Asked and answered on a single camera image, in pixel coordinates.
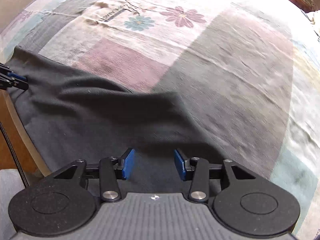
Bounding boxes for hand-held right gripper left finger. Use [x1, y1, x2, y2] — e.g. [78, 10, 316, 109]
[54, 148, 136, 202]

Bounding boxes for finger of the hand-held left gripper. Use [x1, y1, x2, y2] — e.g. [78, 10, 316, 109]
[0, 76, 29, 92]
[0, 64, 27, 82]

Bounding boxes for bed with patchwork sheet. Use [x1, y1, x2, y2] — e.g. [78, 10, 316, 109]
[0, 0, 320, 240]

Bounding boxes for dark grey pants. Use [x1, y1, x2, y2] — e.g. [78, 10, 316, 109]
[6, 45, 225, 195]

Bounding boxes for person's grey trouser leg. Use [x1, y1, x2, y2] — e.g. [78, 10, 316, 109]
[0, 169, 33, 240]

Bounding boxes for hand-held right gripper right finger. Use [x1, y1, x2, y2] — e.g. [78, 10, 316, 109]
[174, 149, 250, 202]

